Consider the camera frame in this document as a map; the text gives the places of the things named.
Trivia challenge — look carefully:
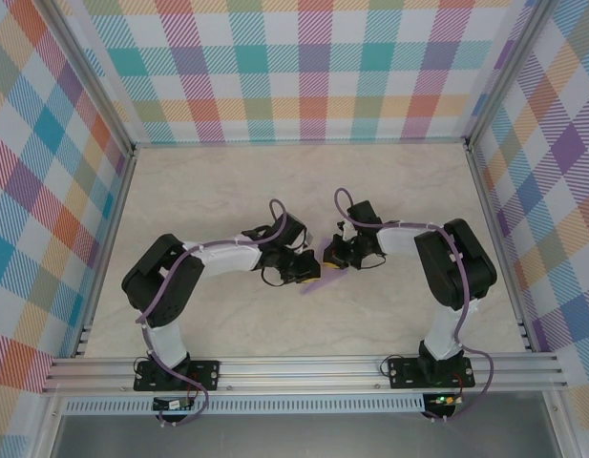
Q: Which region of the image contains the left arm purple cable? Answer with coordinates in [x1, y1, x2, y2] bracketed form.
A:
[137, 198, 290, 429]

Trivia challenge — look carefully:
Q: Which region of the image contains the left side aluminium rail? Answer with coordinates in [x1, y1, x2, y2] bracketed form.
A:
[73, 145, 138, 360]

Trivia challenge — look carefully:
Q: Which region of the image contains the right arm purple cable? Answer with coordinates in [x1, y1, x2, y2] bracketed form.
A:
[333, 187, 496, 424]

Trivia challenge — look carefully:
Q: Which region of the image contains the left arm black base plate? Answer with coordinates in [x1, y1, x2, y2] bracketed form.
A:
[133, 360, 222, 393]

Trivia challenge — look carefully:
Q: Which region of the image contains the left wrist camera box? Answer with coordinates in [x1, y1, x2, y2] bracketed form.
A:
[274, 213, 308, 250]

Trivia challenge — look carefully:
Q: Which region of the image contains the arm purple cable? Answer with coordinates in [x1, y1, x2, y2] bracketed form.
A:
[137, 198, 290, 429]
[333, 187, 496, 424]

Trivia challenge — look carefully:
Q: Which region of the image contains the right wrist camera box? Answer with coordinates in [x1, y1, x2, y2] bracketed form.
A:
[347, 200, 384, 229]

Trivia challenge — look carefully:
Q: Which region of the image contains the purple paper sheet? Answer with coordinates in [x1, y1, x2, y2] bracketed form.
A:
[298, 238, 352, 296]

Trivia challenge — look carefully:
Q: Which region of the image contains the aluminium frame post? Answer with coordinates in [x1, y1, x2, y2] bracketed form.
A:
[40, 0, 137, 156]
[464, 0, 558, 150]

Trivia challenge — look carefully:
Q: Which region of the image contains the aluminium mounting rail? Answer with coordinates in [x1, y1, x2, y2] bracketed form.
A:
[40, 353, 570, 396]

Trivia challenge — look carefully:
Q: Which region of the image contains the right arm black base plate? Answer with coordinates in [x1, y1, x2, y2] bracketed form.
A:
[387, 355, 476, 390]

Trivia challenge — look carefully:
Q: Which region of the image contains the perforated metal cable tray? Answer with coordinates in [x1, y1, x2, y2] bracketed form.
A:
[59, 393, 427, 417]

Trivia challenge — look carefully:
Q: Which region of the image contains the right side aluminium rail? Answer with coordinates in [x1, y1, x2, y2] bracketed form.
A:
[464, 142, 539, 355]

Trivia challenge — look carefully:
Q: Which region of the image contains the right aluminium frame post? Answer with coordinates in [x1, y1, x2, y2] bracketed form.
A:
[464, 0, 558, 150]

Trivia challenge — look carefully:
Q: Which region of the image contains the left aluminium frame post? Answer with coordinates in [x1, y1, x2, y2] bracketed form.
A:
[40, 0, 137, 156]

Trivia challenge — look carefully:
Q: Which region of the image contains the grey metal panel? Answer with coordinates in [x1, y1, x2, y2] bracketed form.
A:
[50, 413, 562, 458]

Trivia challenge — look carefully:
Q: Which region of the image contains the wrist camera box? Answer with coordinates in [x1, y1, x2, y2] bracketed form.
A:
[347, 200, 384, 229]
[274, 213, 308, 250]

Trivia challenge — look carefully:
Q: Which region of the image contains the aluminium rail along checked wall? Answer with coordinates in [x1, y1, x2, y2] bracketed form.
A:
[131, 136, 472, 147]

